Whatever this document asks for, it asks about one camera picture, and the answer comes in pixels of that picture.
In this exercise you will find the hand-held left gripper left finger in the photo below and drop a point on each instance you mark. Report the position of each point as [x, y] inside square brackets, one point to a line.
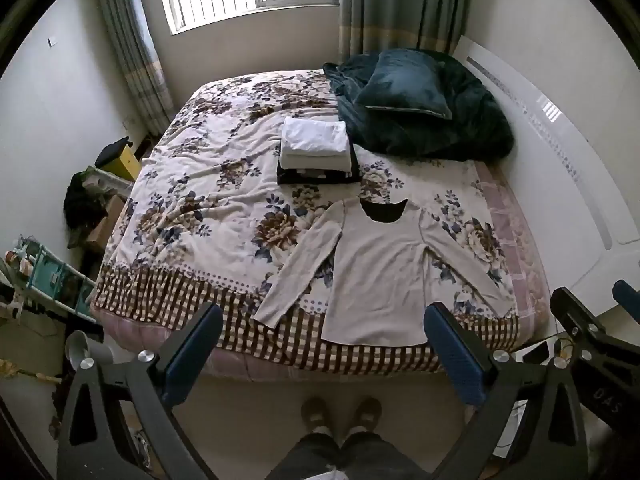
[192, 345]

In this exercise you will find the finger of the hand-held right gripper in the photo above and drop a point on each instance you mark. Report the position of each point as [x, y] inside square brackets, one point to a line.
[575, 312]
[631, 296]

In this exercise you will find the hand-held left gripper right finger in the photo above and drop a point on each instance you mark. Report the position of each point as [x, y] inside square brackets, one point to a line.
[452, 350]

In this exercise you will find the beige long-sleeve shirt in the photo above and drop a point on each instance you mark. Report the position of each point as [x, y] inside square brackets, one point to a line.
[375, 270]

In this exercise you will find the stack of folded clothes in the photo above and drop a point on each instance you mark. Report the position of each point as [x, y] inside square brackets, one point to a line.
[310, 176]

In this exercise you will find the person's right shoe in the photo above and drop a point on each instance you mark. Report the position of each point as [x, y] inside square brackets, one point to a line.
[366, 412]

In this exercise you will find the person's shoe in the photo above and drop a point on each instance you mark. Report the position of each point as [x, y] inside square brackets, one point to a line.
[315, 412]
[366, 412]

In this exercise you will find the person's left shoe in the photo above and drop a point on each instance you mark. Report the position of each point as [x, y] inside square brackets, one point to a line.
[315, 412]

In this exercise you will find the cardboard box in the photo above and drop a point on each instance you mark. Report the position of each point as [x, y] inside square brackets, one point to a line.
[105, 227]

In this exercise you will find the floral bed blanket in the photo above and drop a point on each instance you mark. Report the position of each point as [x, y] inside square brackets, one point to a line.
[210, 195]

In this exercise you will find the teal storage rack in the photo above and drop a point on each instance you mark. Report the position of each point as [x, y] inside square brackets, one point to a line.
[55, 280]

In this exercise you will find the white headboard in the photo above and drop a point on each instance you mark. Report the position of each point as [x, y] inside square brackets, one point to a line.
[560, 160]

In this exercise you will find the person's dark pants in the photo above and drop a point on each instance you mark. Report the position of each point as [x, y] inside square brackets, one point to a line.
[320, 460]

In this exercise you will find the dark cloth pile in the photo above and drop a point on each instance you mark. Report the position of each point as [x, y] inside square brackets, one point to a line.
[82, 207]

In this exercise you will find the yellow box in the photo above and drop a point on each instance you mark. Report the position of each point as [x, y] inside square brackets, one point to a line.
[127, 165]

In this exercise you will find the dark green comforter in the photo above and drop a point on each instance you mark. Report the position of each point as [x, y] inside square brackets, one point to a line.
[450, 132]

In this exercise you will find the cream folded cloth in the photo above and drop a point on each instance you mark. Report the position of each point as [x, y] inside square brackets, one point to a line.
[312, 160]

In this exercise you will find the white folded cloth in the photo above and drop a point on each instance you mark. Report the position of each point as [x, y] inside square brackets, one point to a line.
[315, 132]

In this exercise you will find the dark green pillow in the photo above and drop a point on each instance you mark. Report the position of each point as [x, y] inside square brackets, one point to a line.
[405, 85]

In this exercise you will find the grey-green curtain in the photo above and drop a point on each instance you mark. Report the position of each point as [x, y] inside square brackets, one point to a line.
[135, 50]
[400, 5]

